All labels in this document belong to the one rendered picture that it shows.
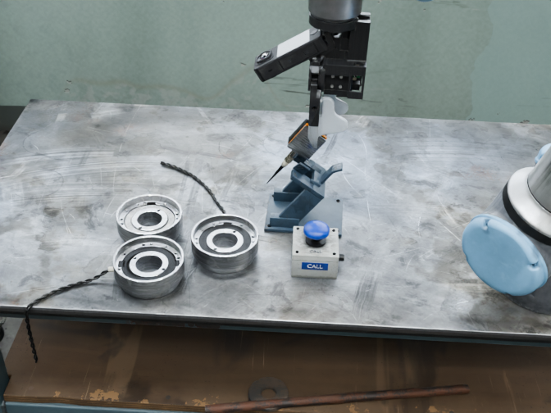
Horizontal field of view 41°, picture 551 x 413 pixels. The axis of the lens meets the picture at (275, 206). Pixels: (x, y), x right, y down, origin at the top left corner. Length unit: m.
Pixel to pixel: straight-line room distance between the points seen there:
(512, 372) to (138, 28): 1.88
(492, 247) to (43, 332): 0.84
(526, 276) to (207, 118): 0.80
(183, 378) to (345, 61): 0.61
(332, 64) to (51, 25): 1.91
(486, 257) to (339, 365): 0.47
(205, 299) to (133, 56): 1.83
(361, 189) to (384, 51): 1.47
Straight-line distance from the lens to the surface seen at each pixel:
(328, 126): 1.12
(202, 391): 1.30
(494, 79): 2.87
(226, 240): 1.18
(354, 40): 1.06
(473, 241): 0.97
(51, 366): 1.38
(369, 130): 1.50
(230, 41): 2.74
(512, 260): 0.94
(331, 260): 1.11
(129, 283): 1.08
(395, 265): 1.17
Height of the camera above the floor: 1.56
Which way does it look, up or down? 37 degrees down
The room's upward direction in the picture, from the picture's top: 2 degrees clockwise
